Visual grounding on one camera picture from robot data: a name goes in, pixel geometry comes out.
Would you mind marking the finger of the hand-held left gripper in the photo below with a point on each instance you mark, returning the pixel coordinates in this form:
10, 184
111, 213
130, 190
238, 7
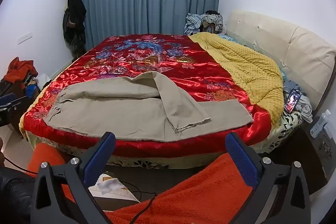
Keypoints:
13, 101

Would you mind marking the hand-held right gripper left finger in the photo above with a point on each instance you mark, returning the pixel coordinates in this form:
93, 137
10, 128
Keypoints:
101, 153

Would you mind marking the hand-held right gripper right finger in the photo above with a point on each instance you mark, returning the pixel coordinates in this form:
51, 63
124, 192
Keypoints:
240, 161

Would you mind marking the beige pants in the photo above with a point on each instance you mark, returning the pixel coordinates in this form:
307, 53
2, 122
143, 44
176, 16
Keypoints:
118, 119

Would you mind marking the dark clothes pile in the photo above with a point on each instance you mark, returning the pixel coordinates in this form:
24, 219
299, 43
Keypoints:
13, 87

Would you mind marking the blue cloth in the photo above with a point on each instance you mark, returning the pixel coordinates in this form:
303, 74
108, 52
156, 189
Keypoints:
32, 91

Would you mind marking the white paper bag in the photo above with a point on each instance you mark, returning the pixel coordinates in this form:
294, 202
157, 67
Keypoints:
107, 184

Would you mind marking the orange cloth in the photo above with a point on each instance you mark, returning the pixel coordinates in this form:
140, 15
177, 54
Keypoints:
19, 67

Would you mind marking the brown box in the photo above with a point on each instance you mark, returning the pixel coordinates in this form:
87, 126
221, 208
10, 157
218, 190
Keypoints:
118, 201

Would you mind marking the orange fleece clothing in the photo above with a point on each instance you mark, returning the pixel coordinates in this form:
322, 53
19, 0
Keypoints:
197, 192

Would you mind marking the dark nightstand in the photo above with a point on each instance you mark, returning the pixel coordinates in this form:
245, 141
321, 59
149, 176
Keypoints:
315, 155

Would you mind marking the black smartphone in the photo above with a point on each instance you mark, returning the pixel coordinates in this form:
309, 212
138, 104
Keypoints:
292, 100

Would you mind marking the grey and white clothes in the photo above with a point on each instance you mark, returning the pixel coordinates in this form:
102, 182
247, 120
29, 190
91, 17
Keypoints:
305, 106

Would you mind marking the clear water bottle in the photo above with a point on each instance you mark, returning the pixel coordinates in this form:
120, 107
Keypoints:
319, 124

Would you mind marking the yellow dotted blanket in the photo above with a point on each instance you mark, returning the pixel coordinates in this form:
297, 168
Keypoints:
249, 69

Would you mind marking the red floral satin blanket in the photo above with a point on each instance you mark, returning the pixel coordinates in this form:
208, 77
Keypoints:
183, 74

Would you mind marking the black hanging clothes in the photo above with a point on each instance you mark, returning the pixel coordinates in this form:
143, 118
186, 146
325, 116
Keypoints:
74, 16

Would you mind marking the cream padded headboard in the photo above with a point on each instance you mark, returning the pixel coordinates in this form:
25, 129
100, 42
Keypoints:
288, 50

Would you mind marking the light blue bedding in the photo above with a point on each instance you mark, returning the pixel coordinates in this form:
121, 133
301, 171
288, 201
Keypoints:
233, 40

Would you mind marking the striped clothes pile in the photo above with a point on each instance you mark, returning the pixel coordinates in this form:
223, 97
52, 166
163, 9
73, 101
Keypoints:
194, 22

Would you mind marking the white wall plate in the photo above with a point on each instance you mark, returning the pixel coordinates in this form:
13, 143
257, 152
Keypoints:
24, 39

